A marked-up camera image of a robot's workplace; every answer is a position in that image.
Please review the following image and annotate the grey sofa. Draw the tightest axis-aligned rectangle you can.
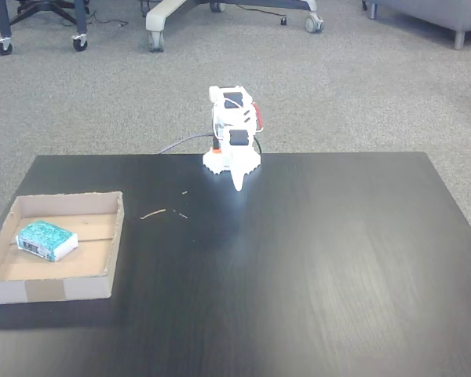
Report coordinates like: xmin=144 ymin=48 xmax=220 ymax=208
xmin=361 ymin=0 xmax=471 ymax=51

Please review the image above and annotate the thin black floor cable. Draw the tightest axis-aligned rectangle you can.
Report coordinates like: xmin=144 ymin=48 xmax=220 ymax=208
xmin=86 ymin=10 xmax=130 ymax=29

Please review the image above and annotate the shallow cardboard box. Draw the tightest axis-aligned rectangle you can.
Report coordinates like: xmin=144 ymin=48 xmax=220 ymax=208
xmin=0 ymin=191 xmax=126 ymax=307

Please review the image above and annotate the black cart frame with casters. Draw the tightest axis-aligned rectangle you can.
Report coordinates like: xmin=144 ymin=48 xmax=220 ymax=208
xmin=0 ymin=0 xmax=89 ymax=56

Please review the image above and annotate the beige wheeled base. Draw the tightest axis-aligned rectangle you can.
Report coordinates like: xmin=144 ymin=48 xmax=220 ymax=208
xmin=144 ymin=0 xmax=325 ymax=53

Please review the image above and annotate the black office chair base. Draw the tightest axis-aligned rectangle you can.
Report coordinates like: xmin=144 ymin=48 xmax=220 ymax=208
xmin=9 ymin=0 xmax=91 ymax=25

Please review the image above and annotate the green block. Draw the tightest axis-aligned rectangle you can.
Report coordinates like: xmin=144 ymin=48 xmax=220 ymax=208
xmin=15 ymin=219 xmax=80 ymax=263

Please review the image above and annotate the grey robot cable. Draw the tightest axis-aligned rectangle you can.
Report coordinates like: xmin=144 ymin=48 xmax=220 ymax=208
xmin=157 ymin=134 xmax=215 ymax=156

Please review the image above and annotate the black floor cable with plug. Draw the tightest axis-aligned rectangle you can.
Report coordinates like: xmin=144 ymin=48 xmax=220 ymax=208
xmin=235 ymin=2 xmax=289 ymax=27

